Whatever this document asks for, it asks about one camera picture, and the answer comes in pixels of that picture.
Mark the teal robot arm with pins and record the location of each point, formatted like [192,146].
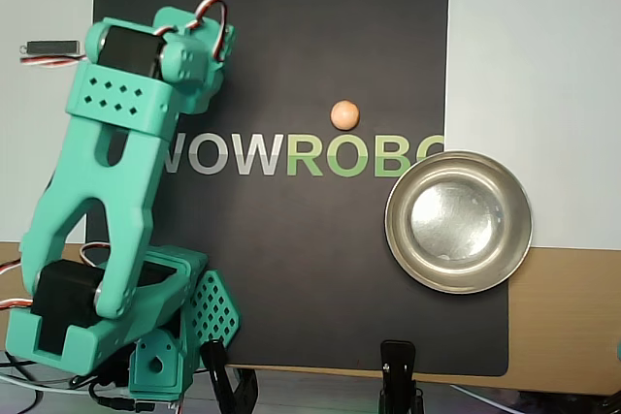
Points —
[111,167]

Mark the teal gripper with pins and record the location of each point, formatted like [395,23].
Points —
[203,100]

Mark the white paper sheet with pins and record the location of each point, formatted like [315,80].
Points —
[29,142]
[533,70]

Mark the metal bowl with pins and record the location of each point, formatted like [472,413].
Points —
[458,222]

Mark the wooden ball with black base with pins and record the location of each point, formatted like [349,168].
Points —
[345,115]

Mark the black table clamp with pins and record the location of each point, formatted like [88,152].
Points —
[218,375]

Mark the black WOWROBO mat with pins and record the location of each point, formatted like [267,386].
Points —
[315,264]

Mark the black stand with springs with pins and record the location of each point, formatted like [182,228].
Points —
[398,370]

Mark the black USB stick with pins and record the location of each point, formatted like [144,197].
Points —
[51,47]

